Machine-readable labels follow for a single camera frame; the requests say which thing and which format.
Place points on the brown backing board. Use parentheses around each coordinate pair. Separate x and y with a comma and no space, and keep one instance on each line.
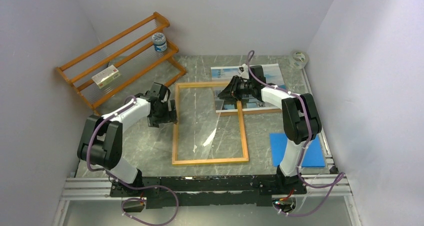
(248,112)

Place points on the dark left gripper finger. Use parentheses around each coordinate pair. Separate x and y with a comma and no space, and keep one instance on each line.
(172,110)
(155,123)

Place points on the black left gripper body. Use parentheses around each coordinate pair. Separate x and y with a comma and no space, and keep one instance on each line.
(164,108)

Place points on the aluminium extrusion rail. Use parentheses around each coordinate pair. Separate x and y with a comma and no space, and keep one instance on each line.
(102,188)

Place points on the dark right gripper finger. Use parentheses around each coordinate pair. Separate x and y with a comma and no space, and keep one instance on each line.
(229,96)
(231,88)

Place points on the printed building photo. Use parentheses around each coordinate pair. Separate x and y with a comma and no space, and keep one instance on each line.
(272,74)

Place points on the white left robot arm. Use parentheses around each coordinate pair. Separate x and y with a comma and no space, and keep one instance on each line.
(101,142)

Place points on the clear acrylic sheet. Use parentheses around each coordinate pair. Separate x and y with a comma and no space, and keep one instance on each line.
(202,133)

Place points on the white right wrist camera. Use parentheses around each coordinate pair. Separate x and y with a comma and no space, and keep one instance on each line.
(243,71)

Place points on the yellow wooden picture frame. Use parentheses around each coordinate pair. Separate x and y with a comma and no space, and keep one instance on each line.
(240,114)

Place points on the orange wooden rack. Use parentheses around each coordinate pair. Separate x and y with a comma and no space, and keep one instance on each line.
(133,54)

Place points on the blue foam pad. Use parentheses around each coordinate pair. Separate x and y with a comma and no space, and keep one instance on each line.
(313,157)

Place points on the clear tape roll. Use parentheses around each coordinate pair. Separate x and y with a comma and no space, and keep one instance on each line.
(298,59)

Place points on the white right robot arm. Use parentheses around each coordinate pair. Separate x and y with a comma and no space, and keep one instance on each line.
(301,122)

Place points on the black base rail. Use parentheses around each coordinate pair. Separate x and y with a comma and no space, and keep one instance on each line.
(164,191)

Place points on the blue white round jar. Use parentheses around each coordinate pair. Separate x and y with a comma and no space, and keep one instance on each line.
(159,42)

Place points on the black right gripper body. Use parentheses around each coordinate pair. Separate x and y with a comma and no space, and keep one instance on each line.
(244,88)

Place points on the small white green box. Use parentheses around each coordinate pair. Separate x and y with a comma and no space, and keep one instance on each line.
(106,76)

